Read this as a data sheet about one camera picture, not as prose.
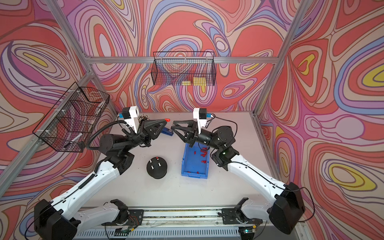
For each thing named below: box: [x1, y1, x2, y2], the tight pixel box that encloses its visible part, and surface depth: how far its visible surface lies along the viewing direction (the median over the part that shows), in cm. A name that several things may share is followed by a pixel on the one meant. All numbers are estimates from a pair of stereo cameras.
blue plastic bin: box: [181, 142, 211, 180], surface depth 94 cm
